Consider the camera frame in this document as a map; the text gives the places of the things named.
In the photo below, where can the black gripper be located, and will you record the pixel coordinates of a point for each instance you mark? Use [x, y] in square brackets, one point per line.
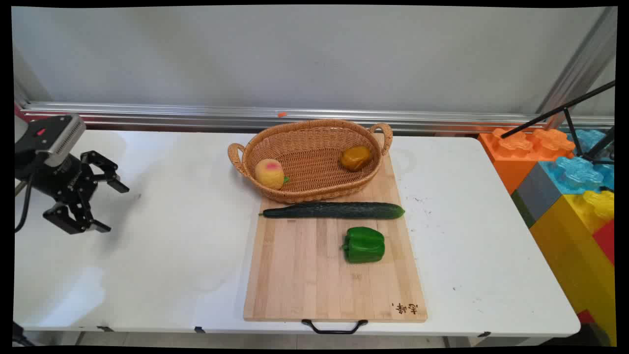
[63, 178]

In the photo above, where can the dark yellow bell pepper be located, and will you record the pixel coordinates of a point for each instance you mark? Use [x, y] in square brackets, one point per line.
[356, 158]

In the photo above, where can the yellow pink peach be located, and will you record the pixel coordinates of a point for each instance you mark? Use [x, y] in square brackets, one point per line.
[270, 174]

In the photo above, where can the woven wicker basket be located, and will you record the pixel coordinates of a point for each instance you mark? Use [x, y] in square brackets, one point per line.
[310, 162]

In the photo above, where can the dark green cucumber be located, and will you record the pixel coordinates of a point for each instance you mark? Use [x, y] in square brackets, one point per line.
[334, 210]

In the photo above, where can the wooden cutting board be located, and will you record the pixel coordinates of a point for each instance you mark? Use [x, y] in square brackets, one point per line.
[334, 275]

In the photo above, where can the green bell pepper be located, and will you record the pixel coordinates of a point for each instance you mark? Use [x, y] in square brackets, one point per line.
[364, 245]

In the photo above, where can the orange toy block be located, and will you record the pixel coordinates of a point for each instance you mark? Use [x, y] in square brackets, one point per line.
[513, 160]

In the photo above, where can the grey toy block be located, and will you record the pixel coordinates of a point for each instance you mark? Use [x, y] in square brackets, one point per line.
[538, 194]

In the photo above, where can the blue toy block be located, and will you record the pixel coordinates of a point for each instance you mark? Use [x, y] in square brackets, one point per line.
[575, 174]

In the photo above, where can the yellow toy block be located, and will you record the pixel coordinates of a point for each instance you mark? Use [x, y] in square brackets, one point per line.
[575, 255]

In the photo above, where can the black tripod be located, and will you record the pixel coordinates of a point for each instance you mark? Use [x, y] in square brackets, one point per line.
[585, 128]

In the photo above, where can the red toy block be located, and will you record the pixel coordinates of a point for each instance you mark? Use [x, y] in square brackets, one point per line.
[605, 241]

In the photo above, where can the aluminium rail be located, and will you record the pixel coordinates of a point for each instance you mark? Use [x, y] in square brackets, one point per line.
[196, 114]

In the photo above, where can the aluminium frame post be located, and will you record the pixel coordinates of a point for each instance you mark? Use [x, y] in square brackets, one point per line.
[580, 64]

